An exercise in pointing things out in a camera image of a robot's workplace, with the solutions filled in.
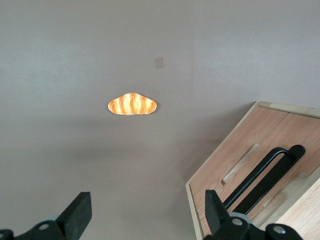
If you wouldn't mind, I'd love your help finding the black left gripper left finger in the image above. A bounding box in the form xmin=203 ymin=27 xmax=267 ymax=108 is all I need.
xmin=0 ymin=191 xmax=93 ymax=240

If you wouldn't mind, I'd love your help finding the wooden drawer with black handle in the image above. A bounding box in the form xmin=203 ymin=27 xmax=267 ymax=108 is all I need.
xmin=189 ymin=106 xmax=320 ymax=240

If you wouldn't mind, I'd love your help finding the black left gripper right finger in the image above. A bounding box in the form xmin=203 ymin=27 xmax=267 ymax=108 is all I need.
xmin=204 ymin=189 xmax=305 ymax=240

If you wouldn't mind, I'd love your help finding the black metal drawer handle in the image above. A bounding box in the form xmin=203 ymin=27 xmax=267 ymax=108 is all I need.
xmin=223 ymin=144 xmax=306 ymax=216

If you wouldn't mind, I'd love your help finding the orange toy bread loaf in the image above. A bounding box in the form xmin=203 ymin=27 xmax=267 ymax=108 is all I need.
xmin=107 ymin=92 xmax=158 ymax=117

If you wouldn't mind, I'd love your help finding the wooden drawer cabinet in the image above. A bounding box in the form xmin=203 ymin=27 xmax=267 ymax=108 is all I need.
xmin=185 ymin=100 xmax=320 ymax=240

